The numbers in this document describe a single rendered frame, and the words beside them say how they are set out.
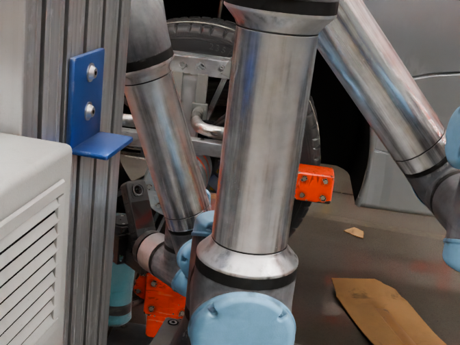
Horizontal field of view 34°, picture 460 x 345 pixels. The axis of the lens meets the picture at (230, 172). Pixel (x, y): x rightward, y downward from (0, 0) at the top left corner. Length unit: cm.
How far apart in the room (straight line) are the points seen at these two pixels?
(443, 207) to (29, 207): 54
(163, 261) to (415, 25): 92
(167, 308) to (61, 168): 136
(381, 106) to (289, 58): 21
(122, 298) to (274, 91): 112
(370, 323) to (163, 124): 206
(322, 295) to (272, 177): 243
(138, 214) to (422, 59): 86
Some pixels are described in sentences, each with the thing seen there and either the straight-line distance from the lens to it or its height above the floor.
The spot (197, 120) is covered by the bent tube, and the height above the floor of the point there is 101.
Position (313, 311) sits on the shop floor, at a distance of 306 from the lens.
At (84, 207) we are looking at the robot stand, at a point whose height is 112.
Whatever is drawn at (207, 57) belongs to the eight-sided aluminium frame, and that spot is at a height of 112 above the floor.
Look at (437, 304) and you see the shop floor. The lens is 334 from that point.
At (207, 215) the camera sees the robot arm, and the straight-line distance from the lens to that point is 98.
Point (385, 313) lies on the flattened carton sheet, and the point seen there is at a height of 1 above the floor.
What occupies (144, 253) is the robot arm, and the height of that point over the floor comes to 82.
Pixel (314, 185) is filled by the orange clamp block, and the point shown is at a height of 86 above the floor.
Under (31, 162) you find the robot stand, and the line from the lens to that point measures 54.
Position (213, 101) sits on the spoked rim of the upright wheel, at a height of 100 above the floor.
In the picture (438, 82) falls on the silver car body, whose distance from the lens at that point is 195.
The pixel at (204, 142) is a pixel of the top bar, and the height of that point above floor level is 98.
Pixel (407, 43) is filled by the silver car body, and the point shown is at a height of 119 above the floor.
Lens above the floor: 140
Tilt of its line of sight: 18 degrees down
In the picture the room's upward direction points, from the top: 7 degrees clockwise
